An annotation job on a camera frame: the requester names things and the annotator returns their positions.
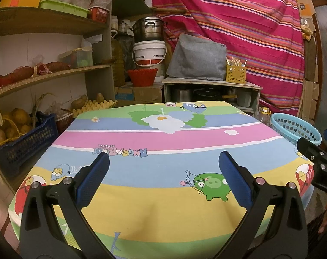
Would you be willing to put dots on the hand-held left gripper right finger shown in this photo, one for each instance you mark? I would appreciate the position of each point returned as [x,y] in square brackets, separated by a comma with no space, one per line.
[235,178]

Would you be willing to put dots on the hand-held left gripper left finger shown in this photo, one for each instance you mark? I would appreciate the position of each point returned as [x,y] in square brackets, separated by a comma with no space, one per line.
[92,178]

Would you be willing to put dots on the light blue plastic basket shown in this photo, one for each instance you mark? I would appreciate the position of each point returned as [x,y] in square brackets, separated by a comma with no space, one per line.
[295,128]

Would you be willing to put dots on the clear plastic bottle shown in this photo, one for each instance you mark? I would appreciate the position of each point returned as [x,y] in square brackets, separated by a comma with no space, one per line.
[263,117]

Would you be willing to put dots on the clear bag in red basket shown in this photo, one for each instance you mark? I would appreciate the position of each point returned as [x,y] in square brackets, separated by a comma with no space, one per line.
[63,120]

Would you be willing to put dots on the cartoon printed tablecloth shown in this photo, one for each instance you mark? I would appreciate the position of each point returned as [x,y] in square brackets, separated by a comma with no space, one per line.
[152,151]

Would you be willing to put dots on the yellow egg tray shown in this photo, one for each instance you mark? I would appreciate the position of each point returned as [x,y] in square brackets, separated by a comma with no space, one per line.
[96,107]

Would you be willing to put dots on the dark blue plastic crate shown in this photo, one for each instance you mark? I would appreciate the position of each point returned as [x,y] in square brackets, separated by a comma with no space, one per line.
[25,145]

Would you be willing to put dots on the large loose potato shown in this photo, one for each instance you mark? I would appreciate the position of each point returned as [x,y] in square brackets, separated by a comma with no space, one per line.
[79,102]

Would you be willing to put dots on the small loose potato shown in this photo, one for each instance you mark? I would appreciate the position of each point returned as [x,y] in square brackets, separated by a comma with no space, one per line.
[100,98]

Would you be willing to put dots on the white jug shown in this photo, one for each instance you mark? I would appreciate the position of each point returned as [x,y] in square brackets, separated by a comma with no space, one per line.
[244,97]

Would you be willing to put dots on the black cooking pot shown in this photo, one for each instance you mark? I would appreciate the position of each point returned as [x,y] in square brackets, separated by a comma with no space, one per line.
[206,94]

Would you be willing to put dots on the pile of potatoes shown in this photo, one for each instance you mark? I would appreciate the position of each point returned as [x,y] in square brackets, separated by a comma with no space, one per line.
[13,125]

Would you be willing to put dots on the cardboard box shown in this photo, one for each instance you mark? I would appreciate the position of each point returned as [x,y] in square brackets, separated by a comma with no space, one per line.
[141,93]

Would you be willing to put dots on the small steel pot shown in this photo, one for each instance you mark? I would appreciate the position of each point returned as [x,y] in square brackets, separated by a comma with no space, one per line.
[181,94]

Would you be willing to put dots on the small wooden cabinet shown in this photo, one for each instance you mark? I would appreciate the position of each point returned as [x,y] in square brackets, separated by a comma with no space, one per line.
[206,82]

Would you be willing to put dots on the yellow utensil holder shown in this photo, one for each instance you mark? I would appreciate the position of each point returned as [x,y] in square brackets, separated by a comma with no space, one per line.
[235,75]

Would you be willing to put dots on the red woven basket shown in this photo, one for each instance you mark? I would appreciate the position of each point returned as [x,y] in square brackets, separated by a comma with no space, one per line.
[142,77]

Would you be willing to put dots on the bunch of wooden chopsticks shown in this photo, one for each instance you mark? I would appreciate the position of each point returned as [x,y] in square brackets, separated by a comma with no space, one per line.
[235,61]

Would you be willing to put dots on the sweet potato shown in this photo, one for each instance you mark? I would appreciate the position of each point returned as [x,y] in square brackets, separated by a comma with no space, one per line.
[54,66]
[12,77]

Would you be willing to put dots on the clear plastic container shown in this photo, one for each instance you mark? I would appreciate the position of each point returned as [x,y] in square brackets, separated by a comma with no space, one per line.
[77,58]

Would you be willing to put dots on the large cooking oil bottle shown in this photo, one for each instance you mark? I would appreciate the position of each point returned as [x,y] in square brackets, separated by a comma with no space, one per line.
[118,59]

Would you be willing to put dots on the grey fabric cover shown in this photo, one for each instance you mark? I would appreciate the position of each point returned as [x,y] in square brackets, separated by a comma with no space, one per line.
[197,59]

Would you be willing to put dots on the white plastic bucket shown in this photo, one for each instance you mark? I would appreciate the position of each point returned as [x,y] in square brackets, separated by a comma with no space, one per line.
[150,54]
[160,72]

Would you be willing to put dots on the pink striped cloth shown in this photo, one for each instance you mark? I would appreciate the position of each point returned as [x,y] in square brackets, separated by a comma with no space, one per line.
[233,32]

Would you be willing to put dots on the steel stock pot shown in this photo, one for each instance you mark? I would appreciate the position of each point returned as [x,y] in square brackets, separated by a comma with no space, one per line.
[148,29]

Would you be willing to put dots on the wooden shelf unit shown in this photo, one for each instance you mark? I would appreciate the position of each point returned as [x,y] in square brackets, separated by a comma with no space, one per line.
[44,24]

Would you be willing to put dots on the small red plastic basket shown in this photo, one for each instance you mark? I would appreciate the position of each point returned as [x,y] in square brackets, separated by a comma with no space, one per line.
[98,14]

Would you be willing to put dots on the green plastic tray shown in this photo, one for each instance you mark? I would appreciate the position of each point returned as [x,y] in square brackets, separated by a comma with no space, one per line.
[63,8]

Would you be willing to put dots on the yellow box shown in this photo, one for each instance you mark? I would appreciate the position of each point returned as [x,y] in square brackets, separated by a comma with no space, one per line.
[19,1]

